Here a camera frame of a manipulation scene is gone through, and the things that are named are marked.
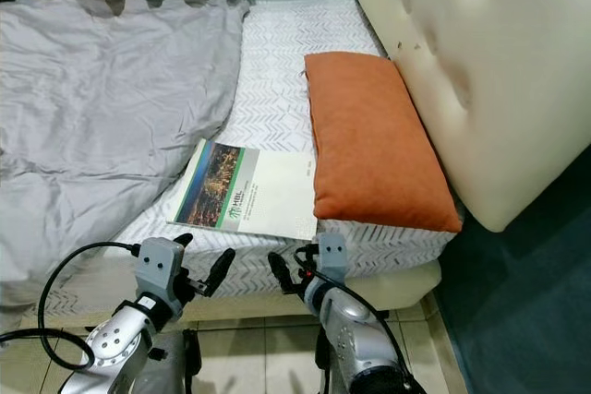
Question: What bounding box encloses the white patterned mattress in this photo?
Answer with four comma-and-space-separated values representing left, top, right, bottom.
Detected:
46, 0, 463, 316

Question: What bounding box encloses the grey robot left leg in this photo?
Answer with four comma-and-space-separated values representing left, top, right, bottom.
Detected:
148, 329, 204, 394

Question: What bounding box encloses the grey bed sheet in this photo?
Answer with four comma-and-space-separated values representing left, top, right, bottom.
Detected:
0, 0, 250, 310

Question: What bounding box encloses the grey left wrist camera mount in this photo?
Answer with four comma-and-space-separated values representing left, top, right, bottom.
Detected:
134, 236, 186, 307

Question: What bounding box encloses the orange pillow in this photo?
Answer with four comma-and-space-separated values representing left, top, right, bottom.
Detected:
303, 51, 464, 233

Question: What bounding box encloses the grey robot leg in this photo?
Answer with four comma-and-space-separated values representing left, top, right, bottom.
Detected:
148, 329, 204, 394
314, 334, 335, 394

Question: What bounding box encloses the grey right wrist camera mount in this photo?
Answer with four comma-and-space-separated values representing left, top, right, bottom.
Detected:
317, 232, 348, 280

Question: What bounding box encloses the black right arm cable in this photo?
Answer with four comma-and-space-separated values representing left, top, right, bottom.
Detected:
294, 245, 426, 394

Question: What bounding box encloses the grey robot right leg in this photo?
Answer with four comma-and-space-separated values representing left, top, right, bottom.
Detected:
314, 334, 335, 394

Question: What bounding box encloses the white book with photo cover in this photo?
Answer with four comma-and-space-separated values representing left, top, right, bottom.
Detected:
168, 138, 320, 241

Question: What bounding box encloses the cream padded wooden headboard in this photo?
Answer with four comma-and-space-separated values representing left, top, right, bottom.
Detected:
354, 0, 591, 233

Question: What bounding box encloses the cream bed frame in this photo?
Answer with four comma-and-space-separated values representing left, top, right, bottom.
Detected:
46, 260, 442, 330

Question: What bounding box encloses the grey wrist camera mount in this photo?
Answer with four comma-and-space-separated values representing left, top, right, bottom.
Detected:
134, 236, 186, 307
317, 232, 348, 280

